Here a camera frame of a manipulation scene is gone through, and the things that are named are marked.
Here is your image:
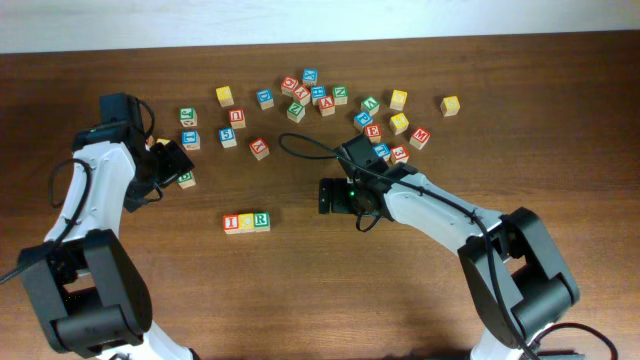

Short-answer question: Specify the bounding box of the red I block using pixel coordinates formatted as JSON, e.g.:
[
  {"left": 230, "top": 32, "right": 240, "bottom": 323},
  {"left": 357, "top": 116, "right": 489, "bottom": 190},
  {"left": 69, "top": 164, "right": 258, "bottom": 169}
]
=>
[{"left": 223, "top": 214, "right": 240, "bottom": 235}]

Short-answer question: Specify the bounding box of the green R block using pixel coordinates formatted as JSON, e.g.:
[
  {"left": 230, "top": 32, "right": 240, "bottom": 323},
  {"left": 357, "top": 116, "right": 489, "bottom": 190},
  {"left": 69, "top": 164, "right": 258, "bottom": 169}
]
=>
[{"left": 254, "top": 212, "right": 271, "bottom": 232}]

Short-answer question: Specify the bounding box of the yellow C block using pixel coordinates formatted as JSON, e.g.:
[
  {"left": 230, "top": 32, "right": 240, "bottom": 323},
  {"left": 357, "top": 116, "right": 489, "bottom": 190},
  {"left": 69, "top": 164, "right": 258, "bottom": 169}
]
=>
[{"left": 238, "top": 213, "right": 255, "bottom": 233}]

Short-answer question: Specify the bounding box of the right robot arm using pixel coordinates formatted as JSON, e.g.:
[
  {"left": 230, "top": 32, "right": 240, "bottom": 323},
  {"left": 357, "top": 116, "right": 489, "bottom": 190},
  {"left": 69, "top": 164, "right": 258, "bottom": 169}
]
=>
[{"left": 318, "top": 161, "right": 580, "bottom": 359}]

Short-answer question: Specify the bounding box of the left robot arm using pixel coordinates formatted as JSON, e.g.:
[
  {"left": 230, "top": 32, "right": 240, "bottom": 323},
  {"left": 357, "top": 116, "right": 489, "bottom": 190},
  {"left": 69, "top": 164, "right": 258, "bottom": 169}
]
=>
[{"left": 17, "top": 123, "right": 197, "bottom": 359}]

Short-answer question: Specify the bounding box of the green 8 block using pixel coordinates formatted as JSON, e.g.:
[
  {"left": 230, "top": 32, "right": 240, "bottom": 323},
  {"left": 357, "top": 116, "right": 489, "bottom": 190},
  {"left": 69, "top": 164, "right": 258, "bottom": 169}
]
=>
[{"left": 177, "top": 171, "right": 196, "bottom": 189}]

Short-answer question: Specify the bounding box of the blue L block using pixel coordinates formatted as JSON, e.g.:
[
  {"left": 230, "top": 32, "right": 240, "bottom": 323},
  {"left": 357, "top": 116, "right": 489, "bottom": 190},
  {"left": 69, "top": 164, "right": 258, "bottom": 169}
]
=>
[{"left": 181, "top": 130, "right": 201, "bottom": 151}]

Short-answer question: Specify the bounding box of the blue 1 block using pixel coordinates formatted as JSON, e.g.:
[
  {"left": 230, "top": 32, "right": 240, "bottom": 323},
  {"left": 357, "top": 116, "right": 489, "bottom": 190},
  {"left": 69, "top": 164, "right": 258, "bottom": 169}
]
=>
[{"left": 373, "top": 143, "right": 391, "bottom": 161}]

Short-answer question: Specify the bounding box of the green J block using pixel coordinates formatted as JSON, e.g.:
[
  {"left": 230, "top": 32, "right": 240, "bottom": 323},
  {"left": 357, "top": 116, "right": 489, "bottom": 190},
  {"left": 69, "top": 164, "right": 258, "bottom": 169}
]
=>
[{"left": 179, "top": 107, "right": 198, "bottom": 127}]

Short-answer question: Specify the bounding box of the red 3 block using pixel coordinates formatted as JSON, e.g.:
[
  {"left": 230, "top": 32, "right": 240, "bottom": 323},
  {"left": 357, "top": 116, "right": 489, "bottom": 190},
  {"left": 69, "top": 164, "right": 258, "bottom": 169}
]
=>
[{"left": 390, "top": 145, "right": 409, "bottom": 164}]

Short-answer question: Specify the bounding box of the red E block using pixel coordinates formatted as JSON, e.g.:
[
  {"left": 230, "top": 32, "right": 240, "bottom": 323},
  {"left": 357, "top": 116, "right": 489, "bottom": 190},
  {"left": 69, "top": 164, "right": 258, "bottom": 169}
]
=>
[{"left": 363, "top": 123, "right": 382, "bottom": 144}]

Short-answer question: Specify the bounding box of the blue 5 block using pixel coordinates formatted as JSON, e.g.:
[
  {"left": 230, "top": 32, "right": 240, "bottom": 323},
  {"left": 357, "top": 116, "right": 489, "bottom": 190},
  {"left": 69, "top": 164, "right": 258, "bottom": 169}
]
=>
[{"left": 218, "top": 128, "right": 237, "bottom": 148}]

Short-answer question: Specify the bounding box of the blue P block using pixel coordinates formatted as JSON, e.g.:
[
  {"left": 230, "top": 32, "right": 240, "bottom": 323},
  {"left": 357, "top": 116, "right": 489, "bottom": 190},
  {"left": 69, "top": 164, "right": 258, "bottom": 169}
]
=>
[{"left": 353, "top": 111, "right": 373, "bottom": 132}]

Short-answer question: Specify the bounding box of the yellow block centre right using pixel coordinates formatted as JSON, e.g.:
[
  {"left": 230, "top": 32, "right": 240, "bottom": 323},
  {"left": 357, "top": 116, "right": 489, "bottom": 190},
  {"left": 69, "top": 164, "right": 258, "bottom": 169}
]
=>
[{"left": 389, "top": 113, "right": 409, "bottom": 135}]

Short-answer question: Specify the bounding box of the red U block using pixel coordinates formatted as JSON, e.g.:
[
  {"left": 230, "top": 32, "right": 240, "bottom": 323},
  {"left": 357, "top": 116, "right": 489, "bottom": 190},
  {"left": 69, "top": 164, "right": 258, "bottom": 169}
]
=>
[{"left": 228, "top": 109, "right": 246, "bottom": 129}]

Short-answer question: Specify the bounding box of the red M block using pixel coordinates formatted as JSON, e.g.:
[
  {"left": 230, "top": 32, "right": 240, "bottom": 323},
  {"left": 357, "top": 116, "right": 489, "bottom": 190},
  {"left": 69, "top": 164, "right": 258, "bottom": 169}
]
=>
[{"left": 409, "top": 128, "right": 431, "bottom": 150}]

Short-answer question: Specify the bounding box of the yellow block upper left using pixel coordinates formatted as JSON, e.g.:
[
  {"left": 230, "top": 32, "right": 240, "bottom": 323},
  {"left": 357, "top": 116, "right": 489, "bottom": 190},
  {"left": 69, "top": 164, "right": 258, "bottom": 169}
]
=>
[{"left": 215, "top": 86, "right": 234, "bottom": 107}]

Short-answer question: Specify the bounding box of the green V block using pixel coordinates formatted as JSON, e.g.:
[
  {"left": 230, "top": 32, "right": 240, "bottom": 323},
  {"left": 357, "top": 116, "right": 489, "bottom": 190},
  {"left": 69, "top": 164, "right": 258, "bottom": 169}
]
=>
[{"left": 361, "top": 96, "right": 380, "bottom": 116}]

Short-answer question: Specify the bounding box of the red A block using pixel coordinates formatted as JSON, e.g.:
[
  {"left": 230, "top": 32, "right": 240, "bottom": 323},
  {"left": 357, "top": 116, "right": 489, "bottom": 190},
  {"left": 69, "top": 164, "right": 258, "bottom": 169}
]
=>
[{"left": 317, "top": 96, "right": 336, "bottom": 116}]

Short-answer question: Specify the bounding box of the red K block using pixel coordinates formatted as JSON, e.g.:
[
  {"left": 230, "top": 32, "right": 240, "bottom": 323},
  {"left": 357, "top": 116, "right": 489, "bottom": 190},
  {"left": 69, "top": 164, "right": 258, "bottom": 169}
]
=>
[{"left": 249, "top": 138, "right": 270, "bottom": 161}]

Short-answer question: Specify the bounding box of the yellow block upper right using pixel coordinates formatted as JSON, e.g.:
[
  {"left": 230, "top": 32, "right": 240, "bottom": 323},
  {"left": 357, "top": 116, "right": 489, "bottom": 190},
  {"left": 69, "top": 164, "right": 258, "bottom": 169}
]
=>
[{"left": 389, "top": 90, "right": 408, "bottom": 111}]

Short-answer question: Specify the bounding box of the green N block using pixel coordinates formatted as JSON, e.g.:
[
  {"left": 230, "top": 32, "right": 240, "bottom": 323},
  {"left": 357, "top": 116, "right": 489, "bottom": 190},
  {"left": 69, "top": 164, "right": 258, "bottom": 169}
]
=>
[{"left": 332, "top": 86, "right": 348, "bottom": 105}]

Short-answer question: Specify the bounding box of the green Z block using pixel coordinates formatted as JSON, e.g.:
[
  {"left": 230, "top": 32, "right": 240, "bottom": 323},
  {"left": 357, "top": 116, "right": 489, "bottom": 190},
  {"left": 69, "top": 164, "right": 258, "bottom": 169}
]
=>
[{"left": 286, "top": 102, "right": 306, "bottom": 123}]

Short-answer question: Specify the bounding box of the blue H block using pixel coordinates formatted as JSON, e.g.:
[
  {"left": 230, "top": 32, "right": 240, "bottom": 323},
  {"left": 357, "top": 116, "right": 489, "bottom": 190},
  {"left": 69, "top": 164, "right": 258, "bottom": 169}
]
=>
[{"left": 310, "top": 85, "right": 326, "bottom": 105}]

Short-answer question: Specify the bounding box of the red X block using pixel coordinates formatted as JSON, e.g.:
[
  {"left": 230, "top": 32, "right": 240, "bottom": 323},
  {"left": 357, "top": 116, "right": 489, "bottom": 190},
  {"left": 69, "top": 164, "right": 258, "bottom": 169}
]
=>
[{"left": 292, "top": 85, "right": 311, "bottom": 106}]

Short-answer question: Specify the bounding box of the blue D block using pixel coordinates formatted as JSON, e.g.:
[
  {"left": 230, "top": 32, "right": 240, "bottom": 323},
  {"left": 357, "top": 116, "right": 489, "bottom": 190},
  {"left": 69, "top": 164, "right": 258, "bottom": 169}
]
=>
[{"left": 256, "top": 89, "right": 274, "bottom": 110}]

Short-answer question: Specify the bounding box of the yellow S block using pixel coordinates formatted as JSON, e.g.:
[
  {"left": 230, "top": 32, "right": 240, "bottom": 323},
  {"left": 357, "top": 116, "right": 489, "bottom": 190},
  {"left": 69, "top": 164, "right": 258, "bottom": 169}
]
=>
[{"left": 440, "top": 96, "right": 461, "bottom": 117}]

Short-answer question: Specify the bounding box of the red G block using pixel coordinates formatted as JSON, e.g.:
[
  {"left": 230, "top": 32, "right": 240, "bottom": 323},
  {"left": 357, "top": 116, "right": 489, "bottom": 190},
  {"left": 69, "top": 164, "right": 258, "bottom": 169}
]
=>
[{"left": 281, "top": 76, "right": 299, "bottom": 97}]

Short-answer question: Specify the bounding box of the left camera cable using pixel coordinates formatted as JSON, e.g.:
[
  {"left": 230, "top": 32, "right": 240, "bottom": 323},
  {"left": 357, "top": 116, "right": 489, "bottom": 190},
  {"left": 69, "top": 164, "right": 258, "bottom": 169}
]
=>
[{"left": 0, "top": 158, "right": 94, "bottom": 286}]

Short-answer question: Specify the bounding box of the camera cable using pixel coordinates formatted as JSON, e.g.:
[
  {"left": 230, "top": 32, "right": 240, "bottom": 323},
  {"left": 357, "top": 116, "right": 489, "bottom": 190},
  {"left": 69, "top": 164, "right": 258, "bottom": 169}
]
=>
[
  {"left": 0, "top": 158, "right": 94, "bottom": 286},
  {"left": 277, "top": 132, "right": 620, "bottom": 360}
]

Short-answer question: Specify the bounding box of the right camera cable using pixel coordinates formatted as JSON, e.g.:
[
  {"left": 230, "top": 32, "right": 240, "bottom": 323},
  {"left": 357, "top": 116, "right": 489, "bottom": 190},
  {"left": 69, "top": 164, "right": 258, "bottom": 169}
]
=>
[{"left": 277, "top": 132, "right": 620, "bottom": 360}]

